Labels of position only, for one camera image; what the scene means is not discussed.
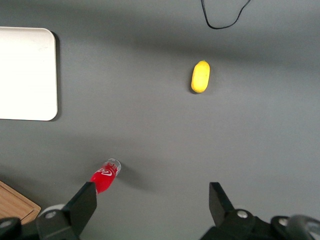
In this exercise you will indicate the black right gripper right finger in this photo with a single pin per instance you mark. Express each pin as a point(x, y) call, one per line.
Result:
point(221, 210)

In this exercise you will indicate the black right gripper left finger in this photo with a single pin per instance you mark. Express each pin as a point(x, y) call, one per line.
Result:
point(80, 207)

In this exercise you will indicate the white rectangular tray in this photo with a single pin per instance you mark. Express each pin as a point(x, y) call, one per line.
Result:
point(25, 75)

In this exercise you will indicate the red soda bottle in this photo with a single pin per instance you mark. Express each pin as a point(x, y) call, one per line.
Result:
point(103, 177)

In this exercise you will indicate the light wooden board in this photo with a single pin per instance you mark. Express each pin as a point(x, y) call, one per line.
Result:
point(15, 202)

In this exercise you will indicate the yellow lemon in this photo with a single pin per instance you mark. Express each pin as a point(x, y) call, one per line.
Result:
point(200, 77)

